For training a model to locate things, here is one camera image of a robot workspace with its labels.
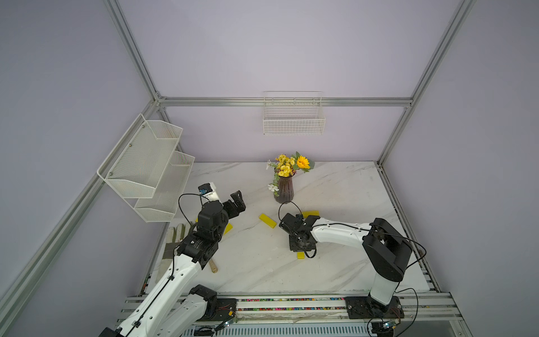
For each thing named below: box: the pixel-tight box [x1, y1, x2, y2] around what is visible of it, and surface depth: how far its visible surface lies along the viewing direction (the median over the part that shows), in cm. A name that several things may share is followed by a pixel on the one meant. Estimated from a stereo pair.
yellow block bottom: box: [302, 210, 321, 219], surface depth 102 cm
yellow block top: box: [258, 213, 278, 229], surface depth 100 cm
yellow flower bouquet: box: [266, 151, 316, 197], surface depth 88 cm
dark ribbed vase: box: [274, 176, 295, 205], surface depth 101 cm
